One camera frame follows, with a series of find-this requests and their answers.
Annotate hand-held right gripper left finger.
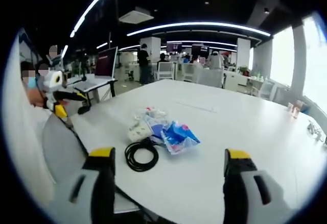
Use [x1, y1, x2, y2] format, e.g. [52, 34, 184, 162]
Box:
[48, 146, 116, 224]

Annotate clear packet with blue contents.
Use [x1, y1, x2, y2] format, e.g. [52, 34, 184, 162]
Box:
[144, 115, 165, 144]

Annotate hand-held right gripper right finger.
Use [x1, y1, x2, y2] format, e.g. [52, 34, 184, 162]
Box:
[223, 147, 294, 224]

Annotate green potted plant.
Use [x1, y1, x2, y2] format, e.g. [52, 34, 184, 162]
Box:
[238, 65, 253, 77]

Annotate small metal item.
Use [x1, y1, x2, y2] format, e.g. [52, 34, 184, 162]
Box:
[306, 120, 327, 146]

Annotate blue plastic packet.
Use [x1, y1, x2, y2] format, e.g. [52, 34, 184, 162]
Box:
[160, 120, 201, 156]

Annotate white power strip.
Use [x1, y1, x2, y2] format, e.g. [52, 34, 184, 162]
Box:
[127, 121, 152, 142]

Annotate long ceiling light strip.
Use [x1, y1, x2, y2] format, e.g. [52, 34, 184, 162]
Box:
[126, 21, 271, 37]
[69, 0, 128, 38]

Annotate small items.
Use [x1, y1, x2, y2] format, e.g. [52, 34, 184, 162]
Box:
[292, 101, 304, 119]

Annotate laptop on side table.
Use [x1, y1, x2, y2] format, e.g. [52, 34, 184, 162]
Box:
[95, 46, 119, 79]

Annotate white mesh chair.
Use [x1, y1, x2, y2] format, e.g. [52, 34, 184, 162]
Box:
[182, 63, 203, 82]
[258, 79, 279, 102]
[154, 61, 176, 81]

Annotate thin black cable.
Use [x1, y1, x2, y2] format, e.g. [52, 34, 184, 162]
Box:
[63, 116, 154, 224]

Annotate wall display screen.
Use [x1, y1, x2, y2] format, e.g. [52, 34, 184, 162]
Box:
[192, 43, 210, 57]
[167, 42, 183, 54]

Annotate ceiling air conditioner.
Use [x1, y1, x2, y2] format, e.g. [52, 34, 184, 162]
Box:
[118, 9, 155, 25]

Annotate clear bag of small items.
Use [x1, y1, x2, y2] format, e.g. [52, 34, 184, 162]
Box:
[132, 106, 170, 123]

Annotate black power cable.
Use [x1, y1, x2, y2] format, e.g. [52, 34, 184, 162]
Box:
[124, 136, 160, 172]

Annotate white side desk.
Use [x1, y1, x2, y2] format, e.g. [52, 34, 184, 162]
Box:
[73, 77, 119, 102]

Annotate white table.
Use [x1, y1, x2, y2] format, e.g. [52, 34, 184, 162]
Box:
[48, 79, 327, 224]

